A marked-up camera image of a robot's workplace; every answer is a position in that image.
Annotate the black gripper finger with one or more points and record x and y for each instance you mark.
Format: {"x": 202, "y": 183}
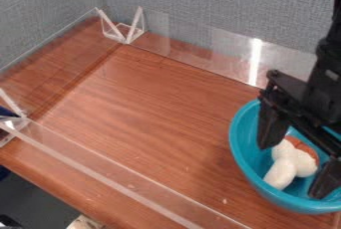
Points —
{"x": 327, "y": 179}

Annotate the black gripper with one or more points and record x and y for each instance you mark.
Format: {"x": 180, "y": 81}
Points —
{"x": 307, "y": 105}

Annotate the white red plush mushroom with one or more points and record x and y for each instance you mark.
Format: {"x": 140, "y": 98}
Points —
{"x": 294, "y": 160}

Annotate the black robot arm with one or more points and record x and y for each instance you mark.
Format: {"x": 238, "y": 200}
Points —
{"x": 334, "y": 10}

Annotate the blue plastic bowl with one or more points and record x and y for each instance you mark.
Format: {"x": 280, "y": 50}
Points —
{"x": 254, "y": 162}

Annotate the clear acrylic back barrier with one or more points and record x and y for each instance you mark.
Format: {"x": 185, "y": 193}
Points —
{"x": 224, "y": 53}

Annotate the clear acrylic barrier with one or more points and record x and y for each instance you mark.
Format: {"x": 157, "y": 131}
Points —
{"x": 224, "y": 53}
{"x": 167, "y": 202}
{"x": 26, "y": 31}

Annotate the clear acrylic left barrier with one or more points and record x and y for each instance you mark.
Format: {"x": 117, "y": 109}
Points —
{"x": 26, "y": 31}

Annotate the clear acrylic front barrier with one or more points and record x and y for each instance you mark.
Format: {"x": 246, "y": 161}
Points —
{"x": 167, "y": 202}

